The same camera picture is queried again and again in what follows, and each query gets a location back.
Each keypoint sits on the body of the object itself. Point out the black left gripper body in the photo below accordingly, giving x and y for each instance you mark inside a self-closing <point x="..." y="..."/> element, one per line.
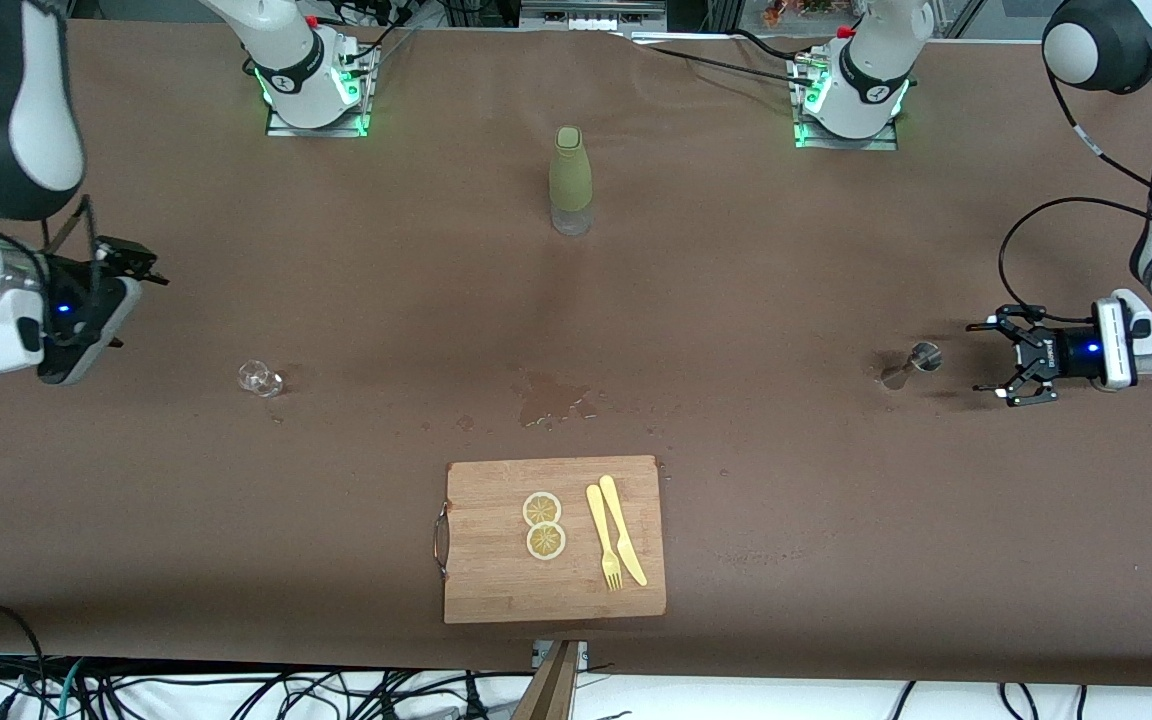
<point x="1064" y="354"/>

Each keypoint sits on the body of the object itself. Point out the steel measuring cup jigger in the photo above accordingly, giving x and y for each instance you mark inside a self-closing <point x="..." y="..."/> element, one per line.
<point x="911" y="363"/>

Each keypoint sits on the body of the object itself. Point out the small clear glass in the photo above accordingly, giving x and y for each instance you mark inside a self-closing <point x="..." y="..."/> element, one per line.
<point x="260" y="378"/>

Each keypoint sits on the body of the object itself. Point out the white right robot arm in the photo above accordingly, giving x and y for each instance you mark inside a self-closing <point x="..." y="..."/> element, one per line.
<point x="36" y="110"/>

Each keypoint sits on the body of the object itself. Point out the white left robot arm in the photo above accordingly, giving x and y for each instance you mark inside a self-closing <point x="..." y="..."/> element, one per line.
<point x="866" y="80"/>

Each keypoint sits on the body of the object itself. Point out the brown table cover sheet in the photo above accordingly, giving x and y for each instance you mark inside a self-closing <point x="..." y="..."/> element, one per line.
<point x="236" y="550"/>

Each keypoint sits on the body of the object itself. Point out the yellow plastic knife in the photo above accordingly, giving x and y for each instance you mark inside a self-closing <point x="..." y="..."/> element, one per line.
<point x="622" y="530"/>

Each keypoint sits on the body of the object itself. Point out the brown liquid spill puddle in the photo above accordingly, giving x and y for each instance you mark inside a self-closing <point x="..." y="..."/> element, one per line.
<point x="548" y="392"/>

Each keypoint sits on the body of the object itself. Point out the yellow plastic fork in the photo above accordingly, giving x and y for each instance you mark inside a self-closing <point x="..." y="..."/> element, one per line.
<point x="600" y="525"/>

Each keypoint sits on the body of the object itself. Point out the green sleeved clear bottle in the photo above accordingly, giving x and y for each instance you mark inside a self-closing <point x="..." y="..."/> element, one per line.
<point x="571" y="175"/>

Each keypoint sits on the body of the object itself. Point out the yellow lemon slice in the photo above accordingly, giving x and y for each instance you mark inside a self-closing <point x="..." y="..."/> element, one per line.
<point x="546" y="542"/>
<point x="542" y="509"/>

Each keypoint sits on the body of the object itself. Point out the wooden cutting board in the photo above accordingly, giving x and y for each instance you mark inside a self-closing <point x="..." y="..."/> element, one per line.
<point x="496" y="590"/>

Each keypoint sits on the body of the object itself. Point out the grey device box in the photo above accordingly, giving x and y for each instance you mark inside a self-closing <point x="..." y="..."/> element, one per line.
<point x="591" y="18"/>

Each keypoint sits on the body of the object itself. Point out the wooden beam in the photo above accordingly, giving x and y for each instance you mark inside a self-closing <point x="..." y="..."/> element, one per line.
<point x="554" y="690"/>

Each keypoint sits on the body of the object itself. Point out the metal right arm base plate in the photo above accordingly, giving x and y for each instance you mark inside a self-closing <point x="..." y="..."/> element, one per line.
<point x="316" y="131"/>

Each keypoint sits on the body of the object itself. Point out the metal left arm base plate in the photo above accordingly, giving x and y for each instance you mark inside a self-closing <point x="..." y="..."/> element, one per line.
<point x="846" y="144"/>

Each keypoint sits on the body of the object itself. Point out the small metal bracket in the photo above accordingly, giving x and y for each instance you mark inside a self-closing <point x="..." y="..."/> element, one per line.
<point x="582" y="652"/>

